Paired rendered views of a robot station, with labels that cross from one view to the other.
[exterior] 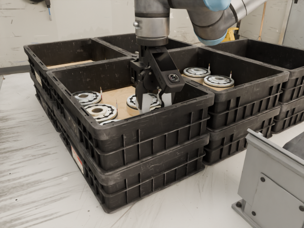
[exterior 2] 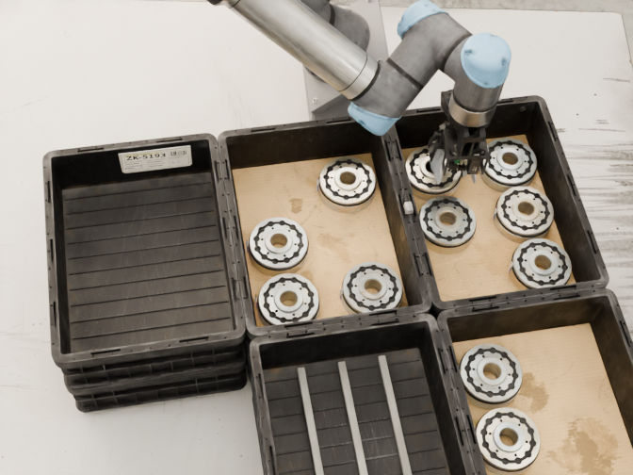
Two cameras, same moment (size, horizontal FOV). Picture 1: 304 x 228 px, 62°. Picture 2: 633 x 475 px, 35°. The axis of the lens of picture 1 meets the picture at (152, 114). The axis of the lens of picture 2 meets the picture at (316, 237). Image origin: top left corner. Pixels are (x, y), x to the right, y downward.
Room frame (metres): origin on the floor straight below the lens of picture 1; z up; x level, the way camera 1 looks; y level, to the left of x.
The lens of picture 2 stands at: (1.62, 0.11, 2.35)
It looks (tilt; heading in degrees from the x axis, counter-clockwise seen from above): 60 degrees down; 199
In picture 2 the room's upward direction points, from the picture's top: 5 degrees clockwise
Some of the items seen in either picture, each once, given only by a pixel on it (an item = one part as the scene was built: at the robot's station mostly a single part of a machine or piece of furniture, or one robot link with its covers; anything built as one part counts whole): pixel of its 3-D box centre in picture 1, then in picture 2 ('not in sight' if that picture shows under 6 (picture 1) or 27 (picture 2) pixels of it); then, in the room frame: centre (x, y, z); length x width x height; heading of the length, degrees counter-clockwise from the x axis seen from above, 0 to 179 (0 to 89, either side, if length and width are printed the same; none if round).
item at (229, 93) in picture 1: (205, 67); (319, 220); (0.79, -0.17, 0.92); 0.40 x 0.30 x 0.02; 33
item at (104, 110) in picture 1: (97, 111); (526, 208); (0.59, 0.14, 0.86); 0.05 x 0.05 x 0.01
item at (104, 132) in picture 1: (121, 85); (491, 198); (0.63, 0.08, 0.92); 0.40 x 0.30 x 0.02; 33
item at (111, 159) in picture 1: (122, 103); (485, 214); (0.63, 0.08, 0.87); 0.40 x 0.30 x 0.11; 33
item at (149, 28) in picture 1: (150, 27); (475, 103); (0.57, 0.00, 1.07); 0.08 x 0.08 x 0.05
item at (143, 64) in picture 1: (150, 62); (465, 136); (0.58, 0.00, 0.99); 0.09 x 0.08 x 0.12; 26
